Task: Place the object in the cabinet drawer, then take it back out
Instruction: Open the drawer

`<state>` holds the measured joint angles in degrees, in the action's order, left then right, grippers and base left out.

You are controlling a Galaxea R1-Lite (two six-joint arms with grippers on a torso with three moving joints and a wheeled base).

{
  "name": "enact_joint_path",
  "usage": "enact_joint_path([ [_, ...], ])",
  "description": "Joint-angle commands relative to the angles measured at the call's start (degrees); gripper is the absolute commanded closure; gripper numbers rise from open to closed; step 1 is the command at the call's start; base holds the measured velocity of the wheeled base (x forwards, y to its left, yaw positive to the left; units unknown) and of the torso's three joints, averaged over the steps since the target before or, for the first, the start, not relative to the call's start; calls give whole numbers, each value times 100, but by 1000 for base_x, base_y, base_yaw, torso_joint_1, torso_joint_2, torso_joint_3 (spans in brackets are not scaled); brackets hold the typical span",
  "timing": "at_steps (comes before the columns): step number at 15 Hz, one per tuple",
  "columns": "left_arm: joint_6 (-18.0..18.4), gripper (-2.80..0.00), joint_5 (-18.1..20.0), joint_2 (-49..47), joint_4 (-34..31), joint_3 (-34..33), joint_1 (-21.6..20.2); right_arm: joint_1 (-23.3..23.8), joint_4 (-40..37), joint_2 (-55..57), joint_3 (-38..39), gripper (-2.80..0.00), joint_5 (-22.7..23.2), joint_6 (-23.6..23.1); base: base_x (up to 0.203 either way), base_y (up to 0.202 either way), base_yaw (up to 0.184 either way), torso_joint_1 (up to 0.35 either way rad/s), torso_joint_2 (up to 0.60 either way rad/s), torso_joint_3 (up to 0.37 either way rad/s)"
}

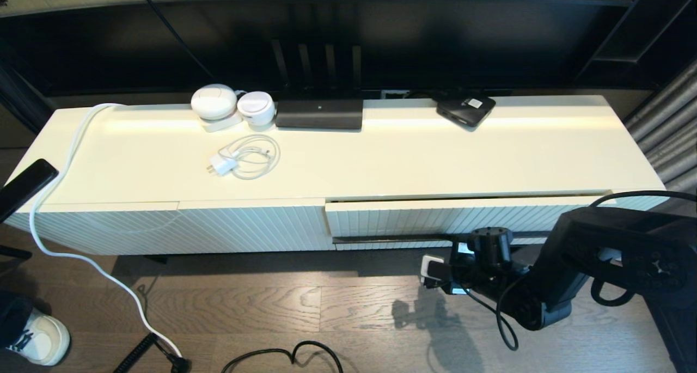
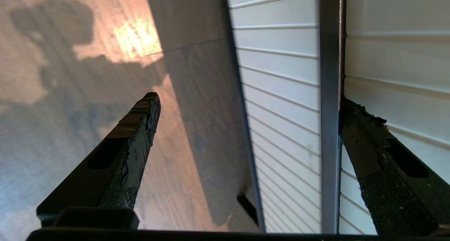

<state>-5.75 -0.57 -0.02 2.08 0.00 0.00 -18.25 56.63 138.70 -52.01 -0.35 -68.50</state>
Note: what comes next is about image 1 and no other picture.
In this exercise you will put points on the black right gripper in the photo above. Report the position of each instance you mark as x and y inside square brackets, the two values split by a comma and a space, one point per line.
[463, 268]

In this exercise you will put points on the white fluted drawer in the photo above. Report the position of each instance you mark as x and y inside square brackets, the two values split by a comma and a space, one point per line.
[392, 218]

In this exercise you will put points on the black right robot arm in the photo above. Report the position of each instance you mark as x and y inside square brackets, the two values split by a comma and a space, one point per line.
[615, 248]

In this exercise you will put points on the white tv cabinet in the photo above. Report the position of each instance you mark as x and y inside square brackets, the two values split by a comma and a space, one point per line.
[348, 166]

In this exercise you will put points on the black set-top box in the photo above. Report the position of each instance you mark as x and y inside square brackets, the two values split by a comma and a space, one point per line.
[463, 110]

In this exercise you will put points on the black router with antennas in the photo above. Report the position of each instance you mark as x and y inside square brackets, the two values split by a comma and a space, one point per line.
[318, 114]

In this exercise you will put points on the black television screen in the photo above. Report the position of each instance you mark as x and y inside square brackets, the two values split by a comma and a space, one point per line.
[435, 41]

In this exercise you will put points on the small white round device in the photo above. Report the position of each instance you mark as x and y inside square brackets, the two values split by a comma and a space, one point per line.
[256, 108]

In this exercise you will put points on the grey curtain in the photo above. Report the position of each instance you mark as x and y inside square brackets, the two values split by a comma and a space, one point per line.
[664, 122]

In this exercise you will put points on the white charger plug adapter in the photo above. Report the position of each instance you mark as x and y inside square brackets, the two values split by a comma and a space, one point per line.
[222, 165]

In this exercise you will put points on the large white dome device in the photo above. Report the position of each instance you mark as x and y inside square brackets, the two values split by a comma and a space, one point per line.
[213, 101]

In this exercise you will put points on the white sneaker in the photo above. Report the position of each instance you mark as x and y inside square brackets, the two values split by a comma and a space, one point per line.
[41, 337]

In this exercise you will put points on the black glossy armrest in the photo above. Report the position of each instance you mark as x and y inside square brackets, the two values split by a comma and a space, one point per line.
[24, 187]

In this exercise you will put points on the black chair leg bar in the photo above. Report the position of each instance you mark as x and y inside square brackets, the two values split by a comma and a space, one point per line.
[13, 252]

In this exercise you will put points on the dark trouser leg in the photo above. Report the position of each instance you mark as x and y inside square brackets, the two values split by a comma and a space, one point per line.
[12, 318]

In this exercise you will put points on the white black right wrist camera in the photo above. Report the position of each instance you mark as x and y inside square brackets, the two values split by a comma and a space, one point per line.
[432, 270]

